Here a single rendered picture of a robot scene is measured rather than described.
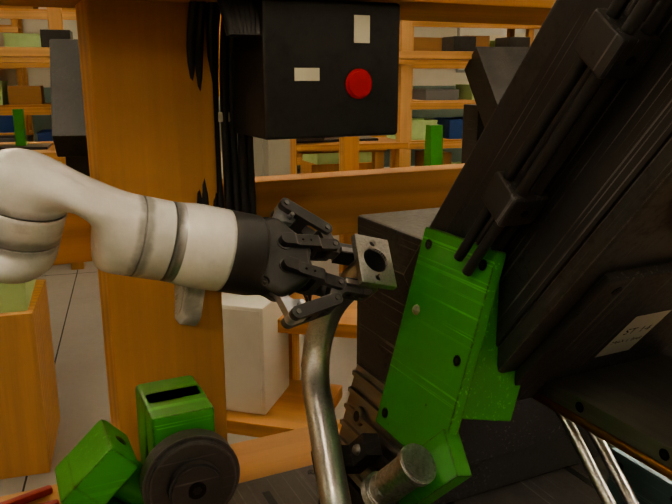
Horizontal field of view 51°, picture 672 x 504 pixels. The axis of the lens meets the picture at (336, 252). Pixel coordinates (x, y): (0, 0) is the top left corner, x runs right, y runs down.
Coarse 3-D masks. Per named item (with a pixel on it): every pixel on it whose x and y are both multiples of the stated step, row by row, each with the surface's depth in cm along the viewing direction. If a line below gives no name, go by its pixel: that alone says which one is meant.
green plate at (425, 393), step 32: (448, 256) 67; (416, 288) 70; (448, 288) 66; (480, 288) 62; (416, 320) 70; (448, 320) 65; (480, 320) 62; (416, 352) 69; (448, 352) 64; (480, 352) 64; (416, 384) 68; (448, 384) 64; (480, 384) 65; (512, 384) 67; (384, 416) 72; (416, 416) 67; (448, 416) 63; (480, 416) 66
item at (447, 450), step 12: (444, 432) 63; (432, 444) 64; (444, 444) 62; (456, 444) 63; (432, 456) 64; (444, 456) 62; (456, 456) 62; (444, 468) 62; (456, 468) 61; (468, 468) 62; (444, 480) 62; (456, 480) 61; (420, 492) 64; (432, 492) 63; (444, 492) 63
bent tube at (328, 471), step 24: (360, 240) 69; (384, 240) 71; (360, 264) 68; (384, 264) 70; (384, 288) 68; (336, 312) 74; (312, 336) 75; (312, 360) 75; (312, 384) 74; (312, 408) 73; (312, 432) 72; (336, 432) 72; (336, 456) 70; (336, 480) 68
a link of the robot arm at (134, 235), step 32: (0, 160) 52; (32, 160) 53; (0, 192) 51; (32, 192) 52; (64, 192) 53; (96, 192) 56; (128, 192) 59; (96, 224) 55; (128, 224) 56; (160, 224) 58; (96, 256) 58; (128, 256) 57; (160, 256) 58
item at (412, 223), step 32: (384, 224) 88; (416, 224) 88; (384, 320) 89; (384, 352) 90; (512, 416) 89; (544, 416) 92; (480, 448) 88; (512, 448) 90; (544, 448) 93; (480, 480) 90; (512, 480) 92
